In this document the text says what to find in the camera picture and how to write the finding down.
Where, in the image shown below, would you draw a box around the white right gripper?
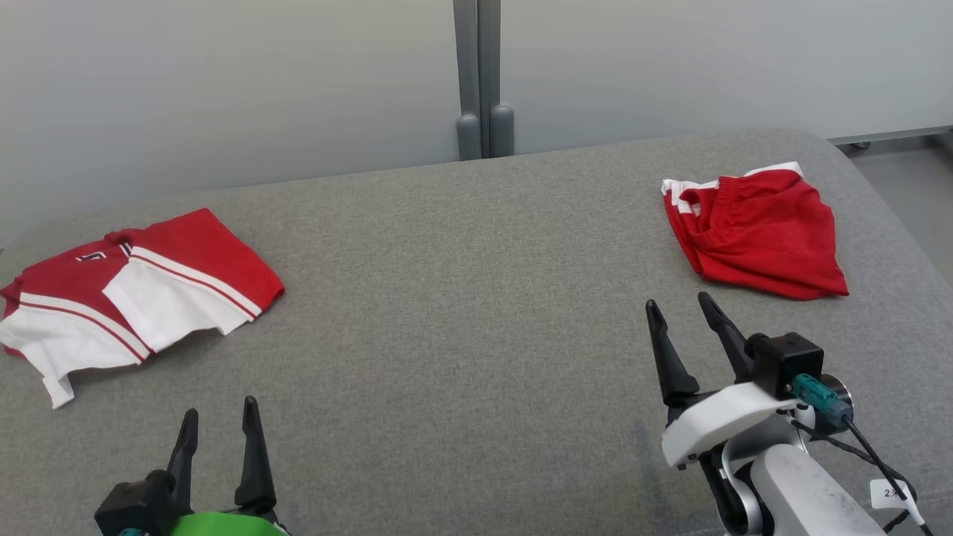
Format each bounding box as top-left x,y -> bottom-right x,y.
646,292 -> 809,470

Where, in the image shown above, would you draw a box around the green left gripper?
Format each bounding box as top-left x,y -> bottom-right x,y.
165,396 -> 287,536

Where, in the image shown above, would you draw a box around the red white-striped Bulls shorts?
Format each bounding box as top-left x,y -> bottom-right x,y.
661,162 -> 850,302

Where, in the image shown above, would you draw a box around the red white Bulls jersey shirt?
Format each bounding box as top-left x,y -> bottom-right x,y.
0,208 -> 285,410

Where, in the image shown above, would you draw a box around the black right cable teal plug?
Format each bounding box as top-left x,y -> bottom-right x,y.
791,374 -> 933,536

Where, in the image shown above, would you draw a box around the white paper cable tag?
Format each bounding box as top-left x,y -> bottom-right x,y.
869,479 -> 925,526

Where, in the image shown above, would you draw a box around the grey partition foot rail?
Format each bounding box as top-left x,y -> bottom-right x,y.
826,125 -> 953,151

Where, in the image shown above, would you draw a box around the grey partition post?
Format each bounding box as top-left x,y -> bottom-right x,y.
453,0 -> 482,162
478,0 -> 516,159

